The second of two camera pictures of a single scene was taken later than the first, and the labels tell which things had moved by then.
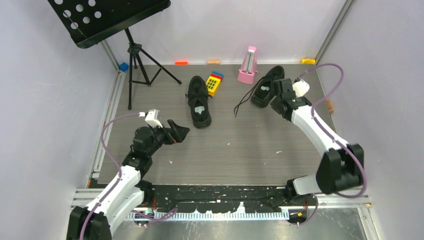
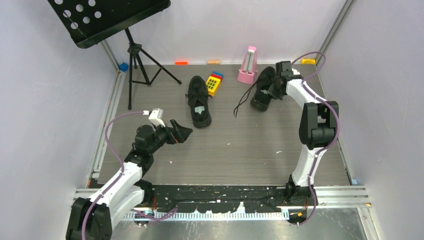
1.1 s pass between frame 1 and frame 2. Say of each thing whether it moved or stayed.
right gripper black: moved
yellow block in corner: stayed
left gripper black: stayed
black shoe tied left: stayed
